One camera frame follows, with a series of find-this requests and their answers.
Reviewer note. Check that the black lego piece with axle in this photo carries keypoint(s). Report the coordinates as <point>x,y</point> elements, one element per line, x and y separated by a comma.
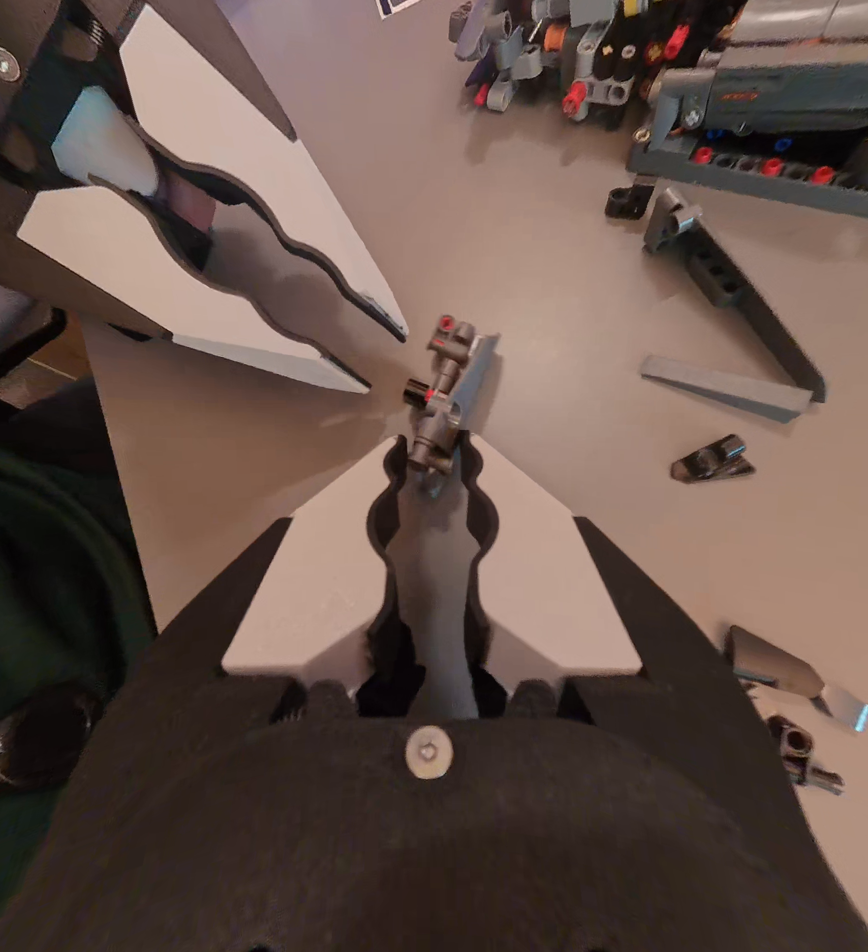
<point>798,747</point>

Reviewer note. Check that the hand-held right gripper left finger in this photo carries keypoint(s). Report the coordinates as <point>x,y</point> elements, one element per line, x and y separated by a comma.
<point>307,595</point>

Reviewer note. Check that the long dark grey lego beam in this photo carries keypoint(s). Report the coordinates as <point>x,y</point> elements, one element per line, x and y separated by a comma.
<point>717,275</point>

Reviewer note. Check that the person's left hand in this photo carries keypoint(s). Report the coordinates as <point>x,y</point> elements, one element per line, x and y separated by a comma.
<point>190,206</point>

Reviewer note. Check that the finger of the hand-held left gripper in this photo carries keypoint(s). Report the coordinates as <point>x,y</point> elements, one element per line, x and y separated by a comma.
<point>240,134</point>
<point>129,275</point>

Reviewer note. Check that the large grey lego vehicle model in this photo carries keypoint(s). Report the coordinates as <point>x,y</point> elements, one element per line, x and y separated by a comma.
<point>776,89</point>

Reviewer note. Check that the black angled lego piece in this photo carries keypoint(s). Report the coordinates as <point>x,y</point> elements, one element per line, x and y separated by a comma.
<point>713,462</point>

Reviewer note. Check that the small black lego connector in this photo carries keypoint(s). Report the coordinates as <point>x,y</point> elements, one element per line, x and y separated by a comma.
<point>631,201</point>

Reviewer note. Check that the small grey lego connector assembly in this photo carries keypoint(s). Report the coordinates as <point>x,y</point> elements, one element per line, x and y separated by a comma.
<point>445,394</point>

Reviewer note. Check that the flat grey lego panel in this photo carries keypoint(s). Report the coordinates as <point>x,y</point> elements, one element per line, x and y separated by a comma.
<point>731,390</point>

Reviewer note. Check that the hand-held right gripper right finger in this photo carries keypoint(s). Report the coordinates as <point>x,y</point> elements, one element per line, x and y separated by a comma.
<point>560,595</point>

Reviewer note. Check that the lego sticker sheet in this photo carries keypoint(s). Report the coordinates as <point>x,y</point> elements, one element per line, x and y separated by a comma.
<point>397,6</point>

